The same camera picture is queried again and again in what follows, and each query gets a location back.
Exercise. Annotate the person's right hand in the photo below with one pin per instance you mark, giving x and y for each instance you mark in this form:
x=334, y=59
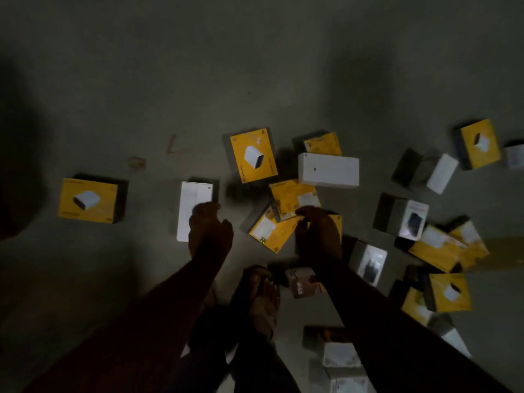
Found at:
x=320, y=241

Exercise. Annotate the person's left hand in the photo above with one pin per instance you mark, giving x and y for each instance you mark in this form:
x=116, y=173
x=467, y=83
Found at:
x=209, y=237

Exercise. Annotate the person's right fingers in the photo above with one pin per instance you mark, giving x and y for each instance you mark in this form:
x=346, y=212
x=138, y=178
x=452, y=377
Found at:
x=311, y=214

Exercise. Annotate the person's left thumb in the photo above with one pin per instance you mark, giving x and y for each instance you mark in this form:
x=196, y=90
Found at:
x=227, y=233

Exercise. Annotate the person's right forearm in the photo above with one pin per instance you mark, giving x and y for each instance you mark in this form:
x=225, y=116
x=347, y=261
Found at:
x=393, y=339

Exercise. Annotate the person's left forearm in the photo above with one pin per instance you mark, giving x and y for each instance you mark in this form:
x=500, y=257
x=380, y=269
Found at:
x=135, y=335

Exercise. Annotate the scatter of white product boxes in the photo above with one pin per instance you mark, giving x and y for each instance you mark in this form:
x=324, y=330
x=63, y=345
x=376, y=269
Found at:
x=328, y=171

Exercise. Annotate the dark sandal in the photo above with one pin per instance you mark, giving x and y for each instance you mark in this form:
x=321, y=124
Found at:
x=245, y=290

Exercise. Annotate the person's foot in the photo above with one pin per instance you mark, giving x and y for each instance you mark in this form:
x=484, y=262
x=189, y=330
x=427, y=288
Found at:
x=262, y=298

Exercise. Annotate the scatter of yellow product boxes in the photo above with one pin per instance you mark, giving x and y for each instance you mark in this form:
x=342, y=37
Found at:
x=254, y=157

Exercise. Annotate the person's leg in dark trousers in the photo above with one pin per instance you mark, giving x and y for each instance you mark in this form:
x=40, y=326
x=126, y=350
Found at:
x=245, y=364

